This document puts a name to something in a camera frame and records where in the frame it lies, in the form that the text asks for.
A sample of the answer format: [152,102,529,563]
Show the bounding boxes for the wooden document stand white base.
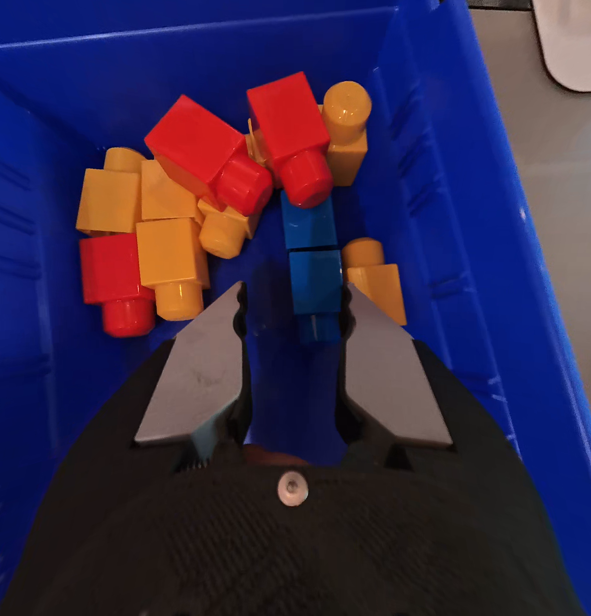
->
[532,0,591,94]

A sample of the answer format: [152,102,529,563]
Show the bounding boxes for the blue plastic bin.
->
[0,0,591,616]

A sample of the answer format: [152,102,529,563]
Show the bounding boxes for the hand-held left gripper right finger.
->
[336,283,454,467]

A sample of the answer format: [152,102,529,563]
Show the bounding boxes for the blue mega block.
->
[288,249,346,345]

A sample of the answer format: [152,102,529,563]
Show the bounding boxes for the pile of mixed mega blocks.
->
[76,73,408,339]

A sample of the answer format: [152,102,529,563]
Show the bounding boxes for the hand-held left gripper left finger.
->
[134,281,253,454]

